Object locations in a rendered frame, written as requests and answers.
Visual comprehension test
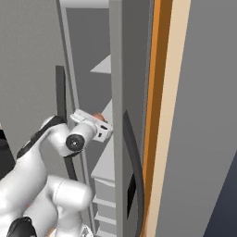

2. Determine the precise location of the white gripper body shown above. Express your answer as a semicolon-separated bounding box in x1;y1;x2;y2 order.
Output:
69;108;108;126

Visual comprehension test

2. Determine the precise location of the grey freezer door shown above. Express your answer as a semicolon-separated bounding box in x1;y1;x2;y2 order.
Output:
0;0;95;237

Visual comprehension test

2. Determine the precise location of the orange round vegetable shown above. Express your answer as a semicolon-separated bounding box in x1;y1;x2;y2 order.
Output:
93;112;106;122

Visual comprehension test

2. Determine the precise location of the grey fridge door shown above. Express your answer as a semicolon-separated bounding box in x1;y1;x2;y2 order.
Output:
108;0;156;237

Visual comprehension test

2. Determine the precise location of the grey fridge interior with shelves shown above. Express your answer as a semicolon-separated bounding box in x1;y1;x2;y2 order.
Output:
59;0;118;237

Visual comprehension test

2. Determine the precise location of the orange and beige cabinet panel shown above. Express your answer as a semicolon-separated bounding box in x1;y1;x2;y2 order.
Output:
140;0;193;237

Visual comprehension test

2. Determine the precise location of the grey cabinet side panel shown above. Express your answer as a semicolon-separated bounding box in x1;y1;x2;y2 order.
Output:
154;0;237;237

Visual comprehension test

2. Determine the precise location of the straight black door handle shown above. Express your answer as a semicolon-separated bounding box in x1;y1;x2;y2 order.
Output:
55;65;79;181

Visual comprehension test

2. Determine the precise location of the curved dark door handle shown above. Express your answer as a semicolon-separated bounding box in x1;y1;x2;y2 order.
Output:
122;109;146;237

